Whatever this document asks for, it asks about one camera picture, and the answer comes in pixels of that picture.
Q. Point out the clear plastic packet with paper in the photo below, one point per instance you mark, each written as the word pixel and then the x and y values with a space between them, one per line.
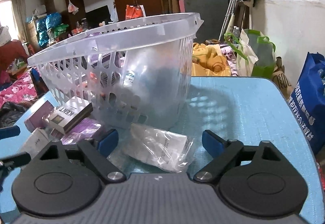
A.
pixel 168 151

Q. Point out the yellow blanket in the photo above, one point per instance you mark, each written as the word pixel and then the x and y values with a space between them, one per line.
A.
pixel 208 60

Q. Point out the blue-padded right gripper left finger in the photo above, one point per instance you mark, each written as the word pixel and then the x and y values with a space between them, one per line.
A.
pixel 95 153

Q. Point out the Kent cigarette box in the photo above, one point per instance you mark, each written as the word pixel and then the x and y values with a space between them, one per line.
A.
pixel 66 117

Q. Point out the window curtain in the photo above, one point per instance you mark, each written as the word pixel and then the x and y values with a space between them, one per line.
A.
pixel 19 11

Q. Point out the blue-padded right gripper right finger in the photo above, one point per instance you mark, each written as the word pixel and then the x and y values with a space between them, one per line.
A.
pixel 225 154

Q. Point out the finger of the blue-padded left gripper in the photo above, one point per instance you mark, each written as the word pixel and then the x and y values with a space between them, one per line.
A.
pixel 9 132

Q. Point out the translucent white plastic basket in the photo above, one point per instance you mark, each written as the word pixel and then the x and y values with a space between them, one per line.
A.
pixel 92 65

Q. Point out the white green-handled tote bag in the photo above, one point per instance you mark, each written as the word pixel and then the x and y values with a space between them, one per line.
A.
pixel 255 53

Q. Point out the orange white hanging bag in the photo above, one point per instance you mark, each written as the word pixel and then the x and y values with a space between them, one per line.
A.
pixel 134 12

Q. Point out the pink floral bedding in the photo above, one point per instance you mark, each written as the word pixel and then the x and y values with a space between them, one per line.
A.
pixel 21 90

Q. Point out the blue plastic bags stack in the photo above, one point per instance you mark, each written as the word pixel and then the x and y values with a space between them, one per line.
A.
pixel 49 28

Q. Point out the small white box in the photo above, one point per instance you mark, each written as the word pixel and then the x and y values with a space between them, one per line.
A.
pixel 37 140

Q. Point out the blue woven shopping bag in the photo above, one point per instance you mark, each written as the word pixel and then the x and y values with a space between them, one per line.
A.
pixel 307 100

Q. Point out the black television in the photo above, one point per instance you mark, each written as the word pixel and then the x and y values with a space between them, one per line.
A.
pixel 97 16

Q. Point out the metal crutches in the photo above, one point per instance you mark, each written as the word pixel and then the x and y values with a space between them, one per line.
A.
pixel 229 12

